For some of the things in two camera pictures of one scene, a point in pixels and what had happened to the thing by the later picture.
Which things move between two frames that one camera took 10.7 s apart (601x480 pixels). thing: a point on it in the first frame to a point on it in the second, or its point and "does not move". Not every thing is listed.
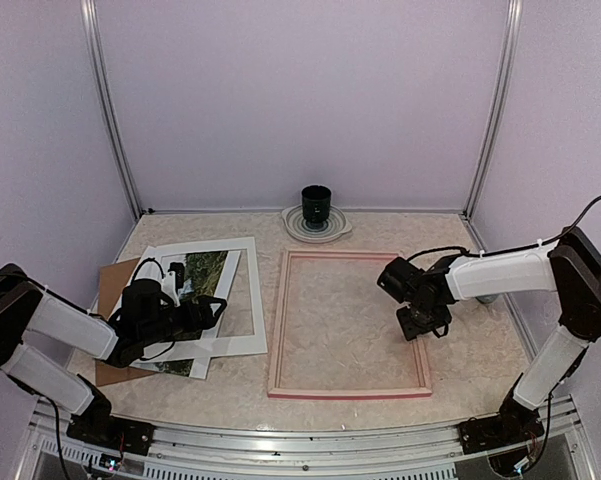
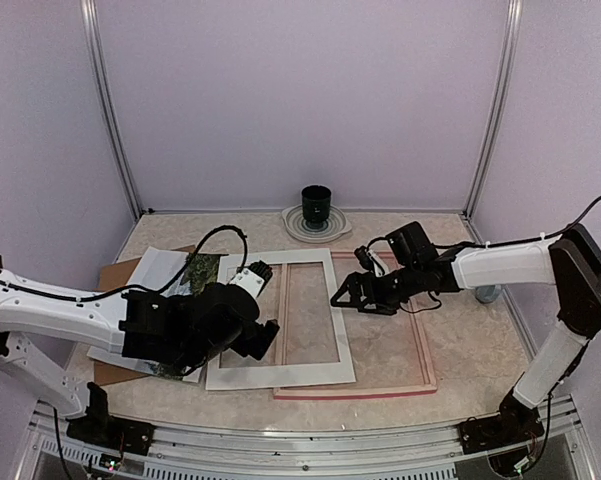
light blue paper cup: x=487 y=298 does not move
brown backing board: x=112 y=279 does not move
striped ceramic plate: x=298 y=227 does not move
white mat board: x=149 y=264 to x=293 y=374
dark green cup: x=316 y=203 does not move
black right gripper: x=410 y=330 to x=356 y=281
